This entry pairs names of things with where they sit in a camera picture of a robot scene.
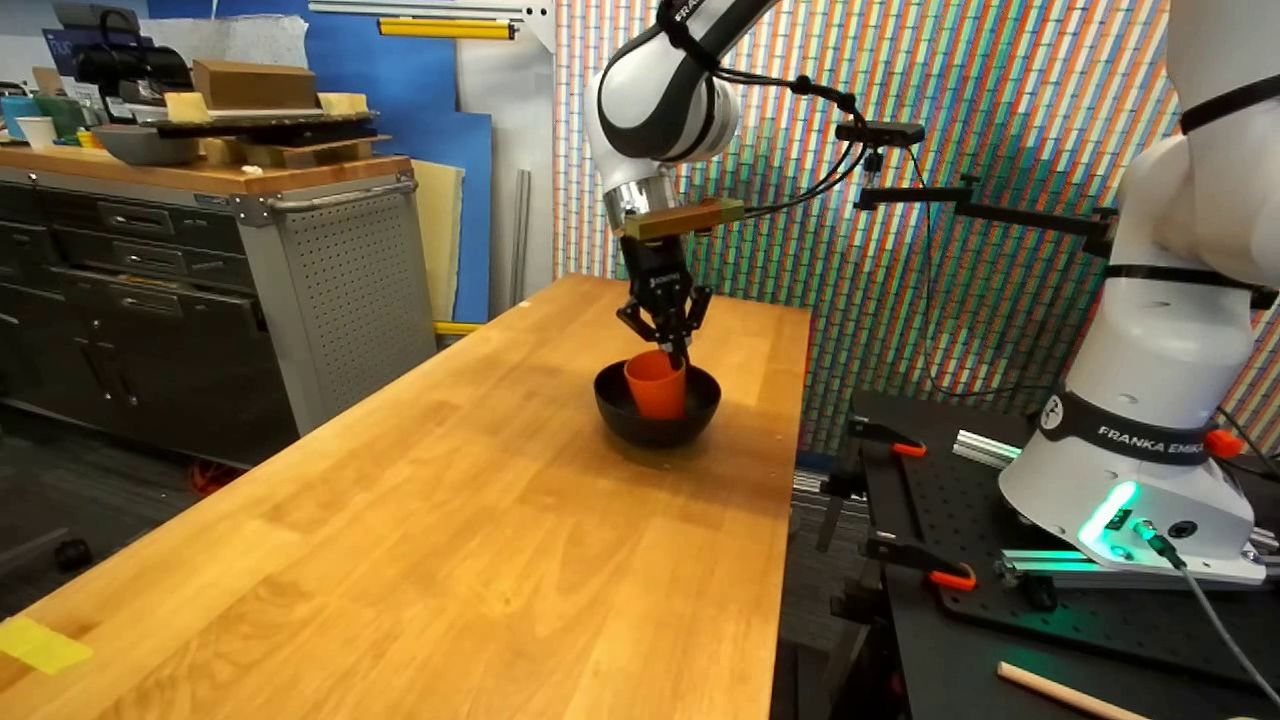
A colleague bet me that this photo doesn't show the beige wooden board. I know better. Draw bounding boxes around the beige wooden board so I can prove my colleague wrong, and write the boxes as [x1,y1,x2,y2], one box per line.
[410,155,469,334]

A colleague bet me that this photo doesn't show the white cup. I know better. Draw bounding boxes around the white cup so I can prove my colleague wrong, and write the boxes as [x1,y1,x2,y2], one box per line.
[13,113,62,153]

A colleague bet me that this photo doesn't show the yellow sticky note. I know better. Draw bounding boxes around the yellow sticky note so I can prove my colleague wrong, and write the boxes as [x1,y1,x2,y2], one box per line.
[0,613,98,679]

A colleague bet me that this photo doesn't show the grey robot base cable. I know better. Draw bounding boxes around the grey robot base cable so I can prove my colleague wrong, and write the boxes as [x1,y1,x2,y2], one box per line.
[1132,522,1280,709]

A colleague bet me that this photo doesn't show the wooden dowel stick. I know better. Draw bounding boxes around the wooden dowel stick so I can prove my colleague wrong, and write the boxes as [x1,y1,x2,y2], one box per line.
[993,661,1151,720]

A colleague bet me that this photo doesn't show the blue foam board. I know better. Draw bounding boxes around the blue foam board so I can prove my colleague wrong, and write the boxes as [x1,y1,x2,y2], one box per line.
[140,0,502,330]

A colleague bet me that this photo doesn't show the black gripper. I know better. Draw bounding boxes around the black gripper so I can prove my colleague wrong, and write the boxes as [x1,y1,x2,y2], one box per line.
[614,231,717,375]

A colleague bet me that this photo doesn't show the black machine on cabinet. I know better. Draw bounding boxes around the black machine on cabinet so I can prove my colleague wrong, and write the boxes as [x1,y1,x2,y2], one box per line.
[40,0,201,107]

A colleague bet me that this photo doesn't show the orange plastic cup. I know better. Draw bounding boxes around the orange plastic cup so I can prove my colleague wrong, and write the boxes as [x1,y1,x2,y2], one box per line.
[625,349,694,428]

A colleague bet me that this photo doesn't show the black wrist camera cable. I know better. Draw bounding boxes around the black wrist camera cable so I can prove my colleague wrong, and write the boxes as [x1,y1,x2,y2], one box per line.
[712,63,872,219]

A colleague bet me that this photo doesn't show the yellow wrist camera box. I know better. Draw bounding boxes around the yellow wrist camera box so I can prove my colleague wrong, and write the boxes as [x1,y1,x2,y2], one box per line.
[618,198,749,250]

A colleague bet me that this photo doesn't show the black orange-tipped clamp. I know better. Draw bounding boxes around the black orange-tipped clamp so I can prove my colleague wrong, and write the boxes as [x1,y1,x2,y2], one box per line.
[846,414,934,470]
[865,529,986,599]

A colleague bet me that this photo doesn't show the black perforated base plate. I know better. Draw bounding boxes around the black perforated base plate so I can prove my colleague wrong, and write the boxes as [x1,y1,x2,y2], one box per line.
[846,387,1280,720]

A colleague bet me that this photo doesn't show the yellow spirit level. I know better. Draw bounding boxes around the yellow spirit level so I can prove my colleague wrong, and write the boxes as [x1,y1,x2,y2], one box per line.
[378,12,519,45]

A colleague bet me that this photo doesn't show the black bowl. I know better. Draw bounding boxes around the black bowl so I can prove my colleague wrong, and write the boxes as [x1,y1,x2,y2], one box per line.
[591,356,726,453]

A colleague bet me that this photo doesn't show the stack of flat trays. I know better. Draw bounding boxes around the stack of flat trays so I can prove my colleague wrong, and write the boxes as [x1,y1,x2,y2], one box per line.
[87,90,383,173]

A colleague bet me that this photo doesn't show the black camera on mount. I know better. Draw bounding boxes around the black camera on mount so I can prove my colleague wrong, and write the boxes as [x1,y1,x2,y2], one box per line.
[832,121,930,153]

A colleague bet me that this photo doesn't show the grey metal tool cabinet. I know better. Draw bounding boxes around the grey metal tool cabinet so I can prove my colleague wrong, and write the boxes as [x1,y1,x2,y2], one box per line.
[0,146,440,472]

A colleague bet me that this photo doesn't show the brown cardboard box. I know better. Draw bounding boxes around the brown cardboard box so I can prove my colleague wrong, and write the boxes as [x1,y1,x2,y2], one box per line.
[189,61,324,113]

